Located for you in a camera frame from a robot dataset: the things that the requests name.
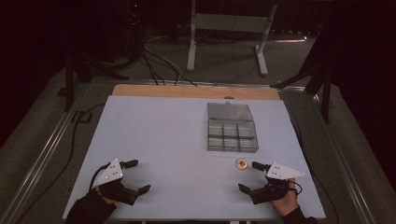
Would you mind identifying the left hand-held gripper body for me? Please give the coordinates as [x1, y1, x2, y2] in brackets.
[92, 158, 140, 206]

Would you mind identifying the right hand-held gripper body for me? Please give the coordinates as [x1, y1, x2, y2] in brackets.
[248, 161, 305, 205]

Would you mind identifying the small round gold red badge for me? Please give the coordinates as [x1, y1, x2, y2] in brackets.
[234, 158, 249, 171]

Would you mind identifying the clear plastic compartment box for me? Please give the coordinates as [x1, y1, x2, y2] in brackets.
[206, 102, 260, 154]

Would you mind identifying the person's left hand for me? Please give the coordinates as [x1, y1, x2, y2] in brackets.
[94, 189, 117, 206]

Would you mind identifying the person's right hand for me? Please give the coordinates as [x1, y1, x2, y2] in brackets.
[270, 179, 300, 217]

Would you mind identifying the white table cover sheet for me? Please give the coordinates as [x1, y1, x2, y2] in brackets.
[62, 94, 327, 220]

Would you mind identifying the black tripod stand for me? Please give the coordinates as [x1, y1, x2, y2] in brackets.
[57, 46, 129, 112]
[270, 18, 335, 124]

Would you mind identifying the black equipment with red light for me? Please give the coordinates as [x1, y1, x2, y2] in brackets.
[123, 0, 148, 60]

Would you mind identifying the left hand-held gripper black cable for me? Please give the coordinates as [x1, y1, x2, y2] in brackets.
[89, 161, 112, 192]

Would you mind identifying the hand-held gripper black cable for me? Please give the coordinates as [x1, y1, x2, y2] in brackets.
[292, 181, 304, 197]
[89, 161, 112, 192]

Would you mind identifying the right hand-held gripper black cable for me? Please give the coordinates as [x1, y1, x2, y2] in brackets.
[292, 181, 304, 197]

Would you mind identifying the long black floor cable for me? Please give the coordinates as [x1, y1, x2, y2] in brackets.
[15, 103, 106, 224]

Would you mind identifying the aluminium floor rail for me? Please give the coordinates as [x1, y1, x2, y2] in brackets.
[90, 77, 307, 91]
[0, 83, 92, 224]
[309, 92, 376, 224]

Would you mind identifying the bundle of floor cables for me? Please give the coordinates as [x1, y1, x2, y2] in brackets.
[140, 35, 199, 88]

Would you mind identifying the white metal stand frame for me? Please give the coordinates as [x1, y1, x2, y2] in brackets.
[186, 0, 279, 77]

